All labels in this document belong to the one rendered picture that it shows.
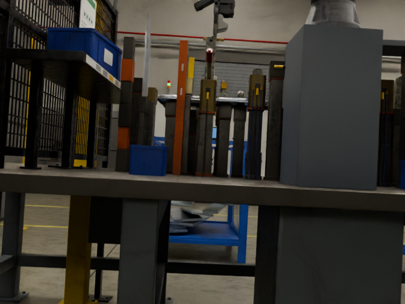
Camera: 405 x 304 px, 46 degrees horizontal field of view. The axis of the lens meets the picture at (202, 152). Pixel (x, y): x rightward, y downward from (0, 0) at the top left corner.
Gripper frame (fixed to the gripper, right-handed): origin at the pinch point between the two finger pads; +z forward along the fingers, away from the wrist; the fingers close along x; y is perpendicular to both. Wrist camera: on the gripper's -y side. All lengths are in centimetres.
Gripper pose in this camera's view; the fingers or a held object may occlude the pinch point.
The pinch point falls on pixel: (214, 35)
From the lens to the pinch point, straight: 199.4
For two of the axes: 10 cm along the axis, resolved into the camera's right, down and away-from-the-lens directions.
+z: -0.8, 10.0, -0.3
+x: 0.3, 0.3, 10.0
